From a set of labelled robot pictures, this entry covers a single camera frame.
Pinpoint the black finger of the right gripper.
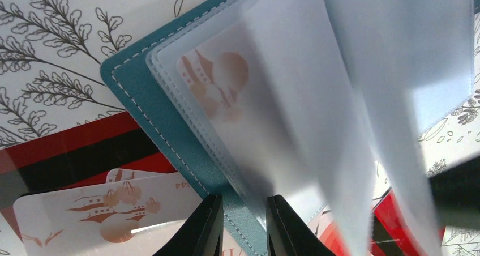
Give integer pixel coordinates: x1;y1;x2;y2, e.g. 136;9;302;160
429;156;479;231

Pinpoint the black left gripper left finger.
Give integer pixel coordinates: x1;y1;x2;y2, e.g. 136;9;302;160
153;195;224;256

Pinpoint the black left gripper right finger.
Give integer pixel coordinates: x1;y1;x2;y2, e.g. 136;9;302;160
266;195;334;256

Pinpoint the blue leather card holder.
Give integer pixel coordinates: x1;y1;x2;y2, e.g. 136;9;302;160
100;0;475;255

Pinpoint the white blossom VIP card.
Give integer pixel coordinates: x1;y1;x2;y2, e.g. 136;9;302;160
13;172;248;256

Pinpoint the red card striped right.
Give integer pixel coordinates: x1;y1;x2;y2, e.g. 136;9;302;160
315;189;422;255

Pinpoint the floral patterned table mat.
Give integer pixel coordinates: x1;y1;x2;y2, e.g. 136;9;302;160
0;0;480;256

